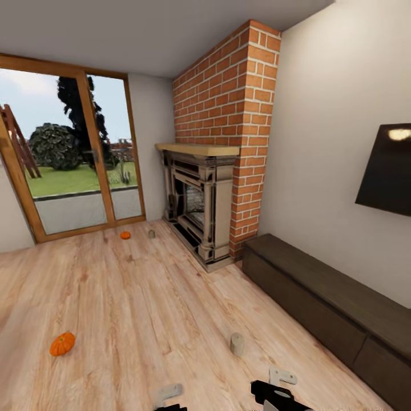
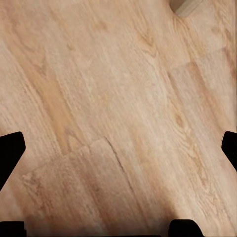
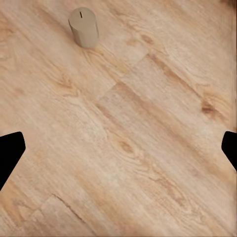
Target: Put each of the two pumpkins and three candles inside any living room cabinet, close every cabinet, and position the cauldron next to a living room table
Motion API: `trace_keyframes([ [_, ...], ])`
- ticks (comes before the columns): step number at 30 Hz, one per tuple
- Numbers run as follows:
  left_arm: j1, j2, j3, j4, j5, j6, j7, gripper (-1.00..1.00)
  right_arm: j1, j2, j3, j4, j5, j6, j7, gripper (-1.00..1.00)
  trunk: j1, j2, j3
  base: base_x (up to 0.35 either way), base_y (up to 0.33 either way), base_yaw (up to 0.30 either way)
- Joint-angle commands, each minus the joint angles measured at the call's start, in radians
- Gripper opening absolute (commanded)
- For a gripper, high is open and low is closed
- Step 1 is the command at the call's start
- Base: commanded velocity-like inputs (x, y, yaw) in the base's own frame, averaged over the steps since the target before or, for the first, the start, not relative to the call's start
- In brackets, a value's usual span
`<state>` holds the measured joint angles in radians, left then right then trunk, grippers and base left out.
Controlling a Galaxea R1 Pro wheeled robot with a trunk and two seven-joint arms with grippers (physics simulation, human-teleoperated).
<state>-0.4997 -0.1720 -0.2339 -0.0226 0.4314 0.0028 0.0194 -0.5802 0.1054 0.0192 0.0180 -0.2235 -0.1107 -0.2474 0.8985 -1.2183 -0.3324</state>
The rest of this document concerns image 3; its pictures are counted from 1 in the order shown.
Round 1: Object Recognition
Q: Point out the pillar candle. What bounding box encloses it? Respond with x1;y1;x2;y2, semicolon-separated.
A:
69;7;99;48

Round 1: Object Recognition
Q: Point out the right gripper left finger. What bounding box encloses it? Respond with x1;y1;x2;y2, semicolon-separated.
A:
0;131;26;190

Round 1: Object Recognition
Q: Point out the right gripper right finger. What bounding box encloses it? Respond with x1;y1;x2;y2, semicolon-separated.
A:
221;131;237;171

